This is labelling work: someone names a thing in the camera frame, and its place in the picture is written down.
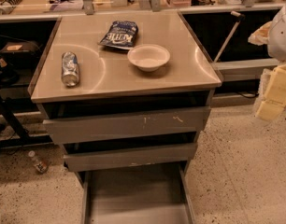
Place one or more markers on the plastic bottle on floor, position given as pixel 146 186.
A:
pixel 40 165

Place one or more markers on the grey open bottom drawer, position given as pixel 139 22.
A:
pixel 151 194

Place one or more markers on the grey metal bench rail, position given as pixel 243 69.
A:
pixel 244 70

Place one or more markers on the white pole black tip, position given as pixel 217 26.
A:
pixel 239 18

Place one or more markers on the grey top drawer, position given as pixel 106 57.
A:
pixel 127 125

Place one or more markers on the blue kettle chips bag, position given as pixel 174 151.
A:
pixel 121 35

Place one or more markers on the silver blue redbull can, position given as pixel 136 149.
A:
pixel 70 69

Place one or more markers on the white bowl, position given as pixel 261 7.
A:
pixel 148 57

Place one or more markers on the grey middle drawer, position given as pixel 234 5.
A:
pixel 129 157

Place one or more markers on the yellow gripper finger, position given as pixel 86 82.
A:
pixel 271 100
pixel 260 36

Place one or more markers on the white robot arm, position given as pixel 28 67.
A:
pixel 276 45

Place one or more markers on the dark bag on shelf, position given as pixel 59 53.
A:
pixel 21 55

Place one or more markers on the grey drawer cabinet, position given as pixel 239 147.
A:
pixel 109 84

